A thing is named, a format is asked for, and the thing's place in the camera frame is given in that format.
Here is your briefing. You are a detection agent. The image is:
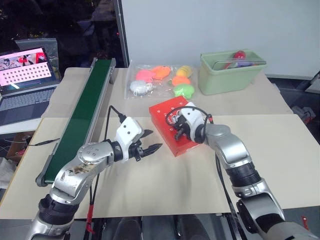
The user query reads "red and black device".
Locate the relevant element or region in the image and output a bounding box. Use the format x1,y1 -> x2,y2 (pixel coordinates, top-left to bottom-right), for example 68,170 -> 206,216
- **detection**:
291,105 -> 317,125

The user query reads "green conveyor belt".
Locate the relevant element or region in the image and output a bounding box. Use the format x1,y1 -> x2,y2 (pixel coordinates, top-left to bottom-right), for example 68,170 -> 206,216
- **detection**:
35,57 -> 118,188

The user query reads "white partition panel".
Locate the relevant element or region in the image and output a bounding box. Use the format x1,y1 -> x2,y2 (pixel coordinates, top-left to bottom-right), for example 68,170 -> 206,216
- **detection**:
120,0 -> 320,78

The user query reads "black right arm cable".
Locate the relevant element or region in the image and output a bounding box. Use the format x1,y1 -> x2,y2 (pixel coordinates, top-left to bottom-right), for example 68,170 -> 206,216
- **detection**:
165,105 -> 239,216

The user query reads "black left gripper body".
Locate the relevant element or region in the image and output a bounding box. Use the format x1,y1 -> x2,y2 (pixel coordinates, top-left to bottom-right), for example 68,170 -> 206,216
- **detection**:
128,139 -> 151,163

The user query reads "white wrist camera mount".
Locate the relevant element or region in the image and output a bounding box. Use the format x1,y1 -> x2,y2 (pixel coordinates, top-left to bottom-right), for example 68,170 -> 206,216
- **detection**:
179,101 -> 204,140
115,116 -> 144,161

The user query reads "dark grey stand base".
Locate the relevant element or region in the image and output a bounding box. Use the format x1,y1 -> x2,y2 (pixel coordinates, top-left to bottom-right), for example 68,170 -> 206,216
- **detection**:
297,70 -> 320,94

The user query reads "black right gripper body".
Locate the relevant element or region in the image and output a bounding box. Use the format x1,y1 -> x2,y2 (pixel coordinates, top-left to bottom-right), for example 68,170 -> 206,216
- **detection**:
171,113 -> 192,141

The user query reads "thin black table cable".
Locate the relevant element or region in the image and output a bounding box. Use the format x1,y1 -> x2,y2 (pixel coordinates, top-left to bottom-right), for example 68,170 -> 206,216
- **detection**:
27,138 -> 61,147

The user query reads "orange shoe box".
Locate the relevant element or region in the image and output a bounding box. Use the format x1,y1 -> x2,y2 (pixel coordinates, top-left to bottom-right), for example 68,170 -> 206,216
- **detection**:
148,96 -> 201,158

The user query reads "yellow toy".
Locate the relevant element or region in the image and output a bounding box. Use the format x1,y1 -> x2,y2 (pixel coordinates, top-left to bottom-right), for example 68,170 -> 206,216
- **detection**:
175,65 -> 193,78

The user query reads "red toy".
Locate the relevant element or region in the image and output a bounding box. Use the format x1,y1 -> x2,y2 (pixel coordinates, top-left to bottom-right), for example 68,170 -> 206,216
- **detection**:
219,49 -> 247,71

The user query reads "orange fish toy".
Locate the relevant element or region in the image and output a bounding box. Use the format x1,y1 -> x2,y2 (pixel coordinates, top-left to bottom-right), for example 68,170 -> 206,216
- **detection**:
150,65 -> 172,82

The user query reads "purple toy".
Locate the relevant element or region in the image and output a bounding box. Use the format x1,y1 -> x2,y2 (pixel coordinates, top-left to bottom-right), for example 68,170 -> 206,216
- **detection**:
234,60 -> 258,68

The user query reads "green plastic bin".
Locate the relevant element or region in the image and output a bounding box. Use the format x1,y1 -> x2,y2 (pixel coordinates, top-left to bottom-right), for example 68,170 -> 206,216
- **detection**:
199,48 -> 268,96

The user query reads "pink toy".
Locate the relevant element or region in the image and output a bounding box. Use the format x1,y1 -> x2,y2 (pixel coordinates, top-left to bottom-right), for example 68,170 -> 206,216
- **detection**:
135,69 -> 154,83

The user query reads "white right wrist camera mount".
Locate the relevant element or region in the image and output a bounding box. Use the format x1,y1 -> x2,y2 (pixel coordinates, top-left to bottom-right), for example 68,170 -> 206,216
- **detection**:
179,101 -> 204,140

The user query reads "open grey laptop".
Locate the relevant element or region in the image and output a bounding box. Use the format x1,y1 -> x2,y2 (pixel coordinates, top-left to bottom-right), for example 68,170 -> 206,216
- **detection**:
0,45 -> 62,126

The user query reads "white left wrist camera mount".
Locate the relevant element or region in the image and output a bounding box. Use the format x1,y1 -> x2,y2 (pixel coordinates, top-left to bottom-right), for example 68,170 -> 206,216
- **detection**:
115,116 -> 144,161

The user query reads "orange round toy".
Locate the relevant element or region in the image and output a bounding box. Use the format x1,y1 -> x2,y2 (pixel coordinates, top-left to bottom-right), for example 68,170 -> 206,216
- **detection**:
172,75 -> 191,87

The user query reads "green toy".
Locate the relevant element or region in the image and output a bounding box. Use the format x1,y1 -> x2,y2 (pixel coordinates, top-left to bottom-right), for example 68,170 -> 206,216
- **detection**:
172,83 -> 196,99

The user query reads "clear plastic toy bag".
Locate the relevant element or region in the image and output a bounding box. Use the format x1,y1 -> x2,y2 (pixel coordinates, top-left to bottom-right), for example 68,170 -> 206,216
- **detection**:
123,60 -> 199,101

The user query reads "grey metal post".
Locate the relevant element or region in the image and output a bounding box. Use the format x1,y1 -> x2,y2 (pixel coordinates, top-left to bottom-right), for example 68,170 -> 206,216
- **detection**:
113,0 -> 130,69

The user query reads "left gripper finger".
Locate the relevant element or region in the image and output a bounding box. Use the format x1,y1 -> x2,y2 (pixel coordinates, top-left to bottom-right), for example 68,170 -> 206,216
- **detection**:
143,142 -> 164,158
141,129 -> 155,140

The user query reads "white toy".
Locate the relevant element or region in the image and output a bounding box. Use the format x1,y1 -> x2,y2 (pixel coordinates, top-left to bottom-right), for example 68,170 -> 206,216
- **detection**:
129,80 -> 155,96

